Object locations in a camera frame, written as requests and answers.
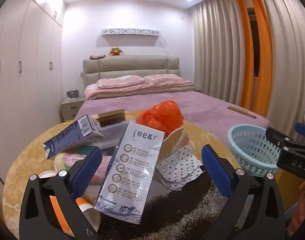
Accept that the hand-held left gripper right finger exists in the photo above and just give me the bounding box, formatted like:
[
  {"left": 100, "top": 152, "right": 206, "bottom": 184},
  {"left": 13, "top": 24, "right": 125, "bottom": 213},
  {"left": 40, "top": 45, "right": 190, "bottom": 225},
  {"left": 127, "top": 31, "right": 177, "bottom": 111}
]
[{"left": 201, "top": 144, "right": 287, "bottom": 240}]

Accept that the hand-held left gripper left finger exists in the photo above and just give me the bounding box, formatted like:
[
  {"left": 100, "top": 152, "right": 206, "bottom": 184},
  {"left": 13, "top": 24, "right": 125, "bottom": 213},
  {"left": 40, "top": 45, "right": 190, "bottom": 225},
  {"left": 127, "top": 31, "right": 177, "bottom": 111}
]
[{"left": 19, "top": 146, "right": 103, "bottom": 240}]

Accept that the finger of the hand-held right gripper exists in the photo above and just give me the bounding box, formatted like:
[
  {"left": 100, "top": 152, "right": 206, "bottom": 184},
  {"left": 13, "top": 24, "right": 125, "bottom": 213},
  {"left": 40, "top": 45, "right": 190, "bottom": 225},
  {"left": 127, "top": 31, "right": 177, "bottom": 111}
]
[
  {"left": 295, "top": 122, "right": 305, "bottom": 141},
  {"left": 266, "top": 127, "right": 293, "bottom": 152}
]

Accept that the light blue plastic basket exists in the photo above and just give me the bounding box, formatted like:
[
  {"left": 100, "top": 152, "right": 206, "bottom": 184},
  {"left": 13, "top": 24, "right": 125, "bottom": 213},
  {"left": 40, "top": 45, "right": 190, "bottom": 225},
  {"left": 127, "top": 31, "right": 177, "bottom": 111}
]
[{"left": 228, "top": 124, "right": 285, "bottom": 178}]

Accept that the white milk carton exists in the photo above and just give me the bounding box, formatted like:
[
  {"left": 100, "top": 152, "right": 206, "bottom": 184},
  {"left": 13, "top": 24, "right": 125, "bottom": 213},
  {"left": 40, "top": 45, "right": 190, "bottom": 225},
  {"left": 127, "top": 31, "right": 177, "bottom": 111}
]
[{"left": 94, "top": 121, "right": 165, "bottom": 224}]

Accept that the orange plastic bag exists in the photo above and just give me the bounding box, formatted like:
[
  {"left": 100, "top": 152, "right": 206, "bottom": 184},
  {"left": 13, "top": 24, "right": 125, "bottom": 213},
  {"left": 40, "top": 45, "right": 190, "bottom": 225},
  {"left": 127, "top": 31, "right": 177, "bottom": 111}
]
[{"left": 136, "top": 100, "right": 185, "bottom": 137}]

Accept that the person's right hand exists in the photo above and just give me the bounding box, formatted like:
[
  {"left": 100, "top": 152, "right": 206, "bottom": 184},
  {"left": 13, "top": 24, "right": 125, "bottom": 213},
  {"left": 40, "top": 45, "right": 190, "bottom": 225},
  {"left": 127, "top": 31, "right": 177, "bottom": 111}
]
[{"left": 289, "top": 180, "right": 305, "bottom": 239}]

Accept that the pink flat packet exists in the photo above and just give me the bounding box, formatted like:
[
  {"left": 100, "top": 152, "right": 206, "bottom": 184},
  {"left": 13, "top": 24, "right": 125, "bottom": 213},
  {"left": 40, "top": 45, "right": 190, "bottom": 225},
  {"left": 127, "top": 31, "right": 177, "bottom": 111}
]
[{"left": 91, "top": 156, "right": 113, "bottom": 182}]

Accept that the pink green colourful packet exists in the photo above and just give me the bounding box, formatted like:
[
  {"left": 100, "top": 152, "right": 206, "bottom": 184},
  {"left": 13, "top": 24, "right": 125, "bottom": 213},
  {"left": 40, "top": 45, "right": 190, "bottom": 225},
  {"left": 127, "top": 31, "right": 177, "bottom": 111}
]
[{"left": 54, "top": 151, "right": 93, "bottom": 173}]

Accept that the blue milk carton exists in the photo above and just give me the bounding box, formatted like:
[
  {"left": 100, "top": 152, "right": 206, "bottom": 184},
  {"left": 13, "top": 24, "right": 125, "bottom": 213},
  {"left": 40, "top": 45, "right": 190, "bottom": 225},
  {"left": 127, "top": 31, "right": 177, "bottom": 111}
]
[{"left": 44, "top": 114, "right": 104, "bottom": 159}]

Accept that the wooden stick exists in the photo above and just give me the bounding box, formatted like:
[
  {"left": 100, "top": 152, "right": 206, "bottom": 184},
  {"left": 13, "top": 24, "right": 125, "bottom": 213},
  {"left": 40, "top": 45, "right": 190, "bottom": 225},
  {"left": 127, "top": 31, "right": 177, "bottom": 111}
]
[{"left": 228, "top": 105, "right": 257, "bottom": 120}]

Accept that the brown cardboard box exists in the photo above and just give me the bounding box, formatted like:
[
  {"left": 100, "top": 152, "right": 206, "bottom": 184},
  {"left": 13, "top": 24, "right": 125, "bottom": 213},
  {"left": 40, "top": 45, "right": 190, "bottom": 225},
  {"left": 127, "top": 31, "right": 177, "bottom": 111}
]
[{"left": 96, "top": 109, "right": 125, "bottom": 128}]

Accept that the orange and white paper cup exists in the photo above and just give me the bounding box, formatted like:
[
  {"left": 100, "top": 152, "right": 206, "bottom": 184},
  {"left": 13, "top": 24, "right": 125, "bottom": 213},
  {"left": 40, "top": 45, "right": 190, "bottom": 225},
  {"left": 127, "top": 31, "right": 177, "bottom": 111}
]
[{"left": 49, "top": 195, "right": 101, "bottom": 238}]

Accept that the crushed beige paper cup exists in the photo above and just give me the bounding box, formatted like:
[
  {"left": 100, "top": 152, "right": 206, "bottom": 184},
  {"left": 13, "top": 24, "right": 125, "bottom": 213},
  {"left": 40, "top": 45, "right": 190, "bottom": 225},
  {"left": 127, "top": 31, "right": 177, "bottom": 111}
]
[{"left": 159, "top": 127, "right": 190, "bottom": 163}]

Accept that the beige nightstand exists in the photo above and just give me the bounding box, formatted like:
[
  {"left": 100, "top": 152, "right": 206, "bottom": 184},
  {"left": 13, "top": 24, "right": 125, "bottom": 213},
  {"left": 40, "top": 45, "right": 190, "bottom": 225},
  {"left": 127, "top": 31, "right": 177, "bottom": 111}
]
[{"left": 61, "top": 97, "right": 86, "bottom": 123}]

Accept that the round yellow panda rug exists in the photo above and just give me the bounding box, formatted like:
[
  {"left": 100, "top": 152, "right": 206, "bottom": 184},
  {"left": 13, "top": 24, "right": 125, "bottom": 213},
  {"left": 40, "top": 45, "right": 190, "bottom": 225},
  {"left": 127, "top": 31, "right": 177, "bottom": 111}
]
[{"left": 2, "top": 110, "right": 303, "bottom": 240}]

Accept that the purple bedspread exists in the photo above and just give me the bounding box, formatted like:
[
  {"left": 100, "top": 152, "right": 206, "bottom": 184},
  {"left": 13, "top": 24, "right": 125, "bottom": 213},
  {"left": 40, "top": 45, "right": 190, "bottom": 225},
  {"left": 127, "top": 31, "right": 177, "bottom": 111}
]
[{"left": 75, "top": 91, "right": 273, "bottom": 135}]

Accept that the orange curtain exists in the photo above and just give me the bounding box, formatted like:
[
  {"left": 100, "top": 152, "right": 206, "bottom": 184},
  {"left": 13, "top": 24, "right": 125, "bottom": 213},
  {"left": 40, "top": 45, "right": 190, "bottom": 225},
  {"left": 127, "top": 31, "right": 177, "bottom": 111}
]
[
  {"left": 233, "top": 0, "right": 254, "bottom": 110},
  {"left": 249, "top": 0, "right": 273, "bottom": 118}
]

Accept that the beige curtain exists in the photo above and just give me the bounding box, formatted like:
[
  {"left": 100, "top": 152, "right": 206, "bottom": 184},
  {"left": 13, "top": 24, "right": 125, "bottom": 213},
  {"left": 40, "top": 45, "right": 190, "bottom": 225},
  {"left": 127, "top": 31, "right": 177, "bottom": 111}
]
[
  {"left": 190, "top": 0, "right": 244, "bottom": 107},
  {"left": 259, "top": 0, "right": 305, "bottom": 125}
]

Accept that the pink pillow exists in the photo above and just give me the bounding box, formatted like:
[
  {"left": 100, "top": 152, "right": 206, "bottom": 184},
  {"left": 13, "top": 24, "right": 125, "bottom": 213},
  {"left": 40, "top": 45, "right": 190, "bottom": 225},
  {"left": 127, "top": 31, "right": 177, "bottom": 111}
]
[
  {"left": 143, "top": 74, "right": 184, "bottom": 83},
  {"left": 96, "top": 75, "right": 145, "bottom": 90}
]

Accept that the beige upholstered bed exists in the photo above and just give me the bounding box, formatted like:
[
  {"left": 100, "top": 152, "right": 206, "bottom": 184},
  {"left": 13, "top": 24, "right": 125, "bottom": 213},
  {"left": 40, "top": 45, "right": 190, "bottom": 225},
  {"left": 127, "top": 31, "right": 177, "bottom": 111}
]
[{"left": 75, "top": 56, "right": 273, "bottom": 140}]

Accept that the white wardrobe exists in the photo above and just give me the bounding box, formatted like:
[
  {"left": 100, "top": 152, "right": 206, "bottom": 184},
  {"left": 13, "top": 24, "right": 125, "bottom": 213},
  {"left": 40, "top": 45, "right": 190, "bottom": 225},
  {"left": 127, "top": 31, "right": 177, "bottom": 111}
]
[{"left": 0, "top": 0, "right": 65, "bottom": 180}]

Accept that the white patterned wall shelf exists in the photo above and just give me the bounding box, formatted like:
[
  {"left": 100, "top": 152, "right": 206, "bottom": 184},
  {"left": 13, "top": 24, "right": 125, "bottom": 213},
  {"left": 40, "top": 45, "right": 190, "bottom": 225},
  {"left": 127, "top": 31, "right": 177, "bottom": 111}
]
[{"left": 102, "top": 28, "right": 161, "bottom": 42}]

